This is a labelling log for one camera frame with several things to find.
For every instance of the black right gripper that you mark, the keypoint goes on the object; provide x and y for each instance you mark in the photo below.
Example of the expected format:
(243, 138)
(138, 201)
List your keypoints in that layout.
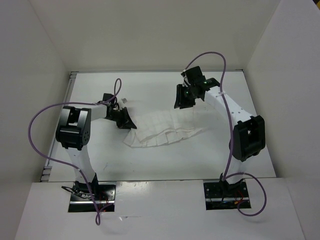
(180, 99)

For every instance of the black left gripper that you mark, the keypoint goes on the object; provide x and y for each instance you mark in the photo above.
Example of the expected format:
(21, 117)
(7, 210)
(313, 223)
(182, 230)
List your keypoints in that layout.
(126, 122)

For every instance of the white pleated skirt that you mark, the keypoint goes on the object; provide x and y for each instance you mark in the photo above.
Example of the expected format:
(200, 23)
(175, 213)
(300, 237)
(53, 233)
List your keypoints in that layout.
(164, 127)

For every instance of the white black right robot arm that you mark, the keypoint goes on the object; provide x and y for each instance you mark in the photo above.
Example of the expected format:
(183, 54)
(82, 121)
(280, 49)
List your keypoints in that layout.
(247, 132)

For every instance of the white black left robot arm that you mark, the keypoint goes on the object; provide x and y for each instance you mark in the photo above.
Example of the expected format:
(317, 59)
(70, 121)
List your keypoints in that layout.
(74, 132)

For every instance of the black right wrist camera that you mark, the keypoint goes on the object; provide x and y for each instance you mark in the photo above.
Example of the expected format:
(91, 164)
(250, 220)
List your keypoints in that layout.
(192, 75)

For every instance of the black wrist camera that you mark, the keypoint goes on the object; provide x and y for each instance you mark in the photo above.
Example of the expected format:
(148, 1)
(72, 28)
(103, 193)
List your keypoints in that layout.
(108, 99)
(192, 75)

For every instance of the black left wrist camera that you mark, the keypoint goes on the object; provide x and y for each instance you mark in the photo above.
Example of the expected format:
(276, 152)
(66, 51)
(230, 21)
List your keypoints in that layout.
(108, 99)

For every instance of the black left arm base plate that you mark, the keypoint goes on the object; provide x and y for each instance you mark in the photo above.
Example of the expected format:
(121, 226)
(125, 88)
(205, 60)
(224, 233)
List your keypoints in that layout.
(81, 201)

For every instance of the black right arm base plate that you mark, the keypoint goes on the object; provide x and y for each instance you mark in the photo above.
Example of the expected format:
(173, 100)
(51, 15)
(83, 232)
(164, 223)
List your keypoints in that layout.
(218, 199)

